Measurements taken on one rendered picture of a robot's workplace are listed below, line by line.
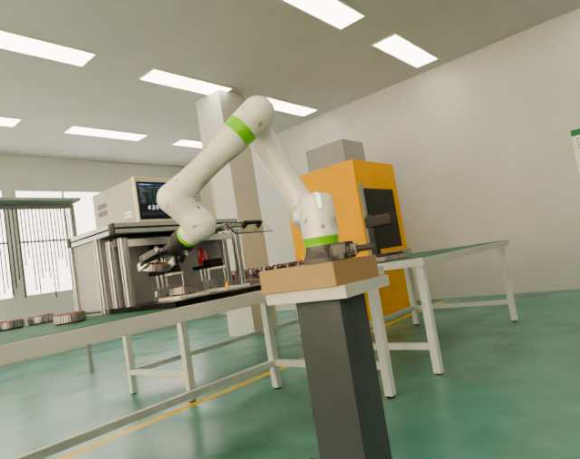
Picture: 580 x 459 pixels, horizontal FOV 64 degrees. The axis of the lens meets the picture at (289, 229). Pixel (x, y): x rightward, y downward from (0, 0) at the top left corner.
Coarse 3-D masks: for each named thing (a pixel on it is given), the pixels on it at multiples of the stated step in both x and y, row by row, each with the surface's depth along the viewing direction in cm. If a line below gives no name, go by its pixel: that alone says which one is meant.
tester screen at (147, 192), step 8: (144, 184) 203; (152, 184) 207; (160, 184) 210; (144, 192) 203; (152, 192) 206; (144, 200) 202; (152, 200) 205; (144, 208) 201; (144, 216) 201; (152, 216) 204; (160, 216) 207; (168, 216) 210
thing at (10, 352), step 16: (192, 304) 169; (208, 304) 170; (224, 304) 176; (240, 304) 182; (128, 320) 146; (144, 320) 150; (160, 320) 155; (176, 320) 159; (48, 336) 128; (64, 336) 131; (80, 336) 134; (96, 336) 137; (112, 336) 141; (0, 352) 118; (16, 352) 121; (32, 352) 124; (48, 352) 127
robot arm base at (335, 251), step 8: (312, 248) 159; (320, 248) 158; (328, 248) 159; (336, 248) 158; (344, 248) 156; (352, 248) 158; (360, 248) 158; (368, 248) 157; (312, 256) 159; (320, 256) 157; (328, 256) 157; (336, 256) 157; (344, 256) 155; (352, 256) 160; (304, 264) 162
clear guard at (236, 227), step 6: (228, 222) 206; (234, 222) 209; (240, 222) 211; (264, 222) 222; (216, 228) 217; (222, 228) 222; (228, 228) 226; (234, 228) 204; (240, 228) 207; (246, 228) 209; (252, 228) 212; (258, 228) 214; (264, 228) 217
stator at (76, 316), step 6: (72, 312) 168; (78, 312) 170; (84, 312) 172; (54, 318) 168; (60, 318) 167; (66, 318) 166; (72, 318) 167; (78, 318) 169; (84, 318) 171; (54, 324) 168; (60, 324) 167
